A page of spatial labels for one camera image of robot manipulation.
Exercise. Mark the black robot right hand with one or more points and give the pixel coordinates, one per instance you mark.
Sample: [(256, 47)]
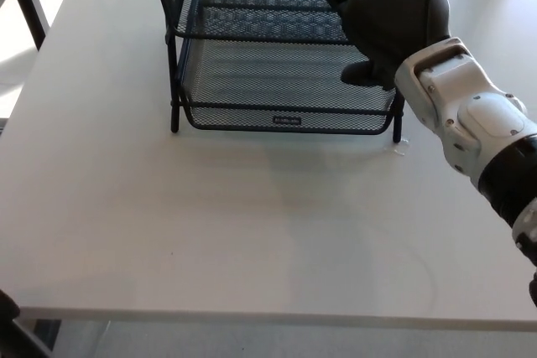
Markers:
[(398, 14)]

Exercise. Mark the black mesh tray flared sides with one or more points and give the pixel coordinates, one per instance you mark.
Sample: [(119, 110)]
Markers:
[(260, 24)]

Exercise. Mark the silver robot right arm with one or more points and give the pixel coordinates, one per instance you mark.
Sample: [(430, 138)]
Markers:
[(461, 123)]

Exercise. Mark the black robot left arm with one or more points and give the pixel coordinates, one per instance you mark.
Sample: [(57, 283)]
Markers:
[(7, 307)]

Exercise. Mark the clear tape piece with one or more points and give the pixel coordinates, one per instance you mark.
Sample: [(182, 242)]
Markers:
[(398, 148)]

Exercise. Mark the black mesh tray with label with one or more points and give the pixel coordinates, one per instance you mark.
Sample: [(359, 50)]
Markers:
[(272, 81)]

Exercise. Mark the white side table dark legs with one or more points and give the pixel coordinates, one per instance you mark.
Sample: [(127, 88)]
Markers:
[(29, 14)]

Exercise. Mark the black metal tray rack frame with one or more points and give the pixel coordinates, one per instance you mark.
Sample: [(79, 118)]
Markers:
[(173, 123)]

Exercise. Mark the dark grey desk leg frame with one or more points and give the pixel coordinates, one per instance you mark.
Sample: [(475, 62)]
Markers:
[(48, 335)]

